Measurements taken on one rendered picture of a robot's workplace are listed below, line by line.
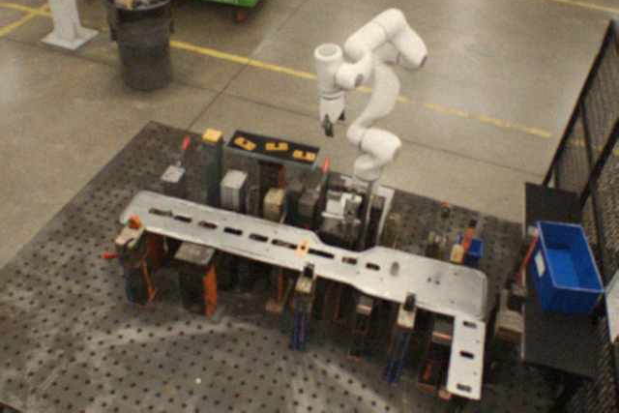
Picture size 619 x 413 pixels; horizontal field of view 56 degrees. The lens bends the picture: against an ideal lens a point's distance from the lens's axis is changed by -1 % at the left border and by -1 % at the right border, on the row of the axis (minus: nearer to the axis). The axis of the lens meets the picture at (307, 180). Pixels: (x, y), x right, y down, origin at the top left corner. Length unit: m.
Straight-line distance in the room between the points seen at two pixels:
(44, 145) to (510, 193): 3.24
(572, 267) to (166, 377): 1.50
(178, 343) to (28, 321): 0.58
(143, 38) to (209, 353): 2.92
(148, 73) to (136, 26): 0.43
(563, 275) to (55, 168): 3.20
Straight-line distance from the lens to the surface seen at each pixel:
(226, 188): 2.25
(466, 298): 2.13
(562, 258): 2.36
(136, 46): 4.69
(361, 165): 2.46
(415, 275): 2.15
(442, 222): 2.15
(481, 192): 4.14
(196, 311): 2.33
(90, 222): 2.78
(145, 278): 2.34
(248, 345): 2.29
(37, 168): 4.30
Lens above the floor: 2.60
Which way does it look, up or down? 41 degrees down
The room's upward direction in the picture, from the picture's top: 4 degrees clockwise
